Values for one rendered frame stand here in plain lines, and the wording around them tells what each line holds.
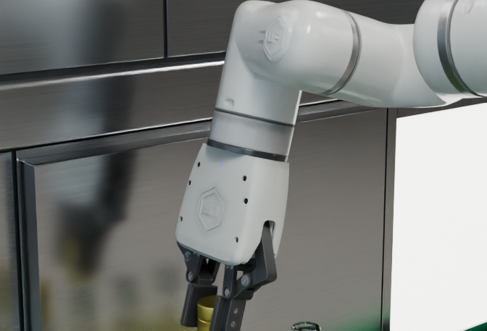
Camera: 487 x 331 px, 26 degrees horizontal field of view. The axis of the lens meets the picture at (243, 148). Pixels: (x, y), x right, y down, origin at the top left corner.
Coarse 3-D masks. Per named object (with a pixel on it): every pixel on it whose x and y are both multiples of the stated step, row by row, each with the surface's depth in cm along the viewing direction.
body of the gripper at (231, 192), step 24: (216, 144) 94; (216, 168) 95; (240, 168) 93; (264, 168) 92; (288, 168) 94; (192, 192) 97; (216, 192) 94; (240, 192) 92; (264, 192) 92; (192, 216) 97; (216, 216) 94; (240, 216) 92; (264, 216) 92; (192, 240) 96; (216, 240) 93; (240, 240) 91
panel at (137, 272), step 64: (320, 128) 119; (384, 128) 125; (64, 192) 99; (128, 192) 103; (320, 192) 120; (384, 192) 127; (64, 256) 100; (128, 256) 104; (320, 256) 122; (384, 256) 129; (64, 320) 101; (128, 320) 106; (256, 320) 117; (320, 320) 124; (384, 320) 131
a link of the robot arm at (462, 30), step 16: (464, 0) 73; (480, 0) 72; (464, 16) 73; (480, 16) 71; (464, 32) 72; (480, 32) 71; (464, 48) 73; (480, 48) 71; (464, 64) 73; (480, 64) 72; (464, 80) 74; (480, 80) 73
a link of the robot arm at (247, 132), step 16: (224, 112) 94; (224, 128) 93; (240, 128) 93; (256, 128) 92; (272, 128) 93; (288, 128) 94; (240, 144) 93; (256, 144) 92; (272, 144) 93; (288, 144) 95
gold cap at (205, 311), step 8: (208, 296) 98; (216, 296) 98; (200, 304) 96; (208, 304) 96; (200, 312) 96; (208, 312) 95; (200, 320) 96; (208, 320) 96; (200, 328) 96; (208, 328) 96
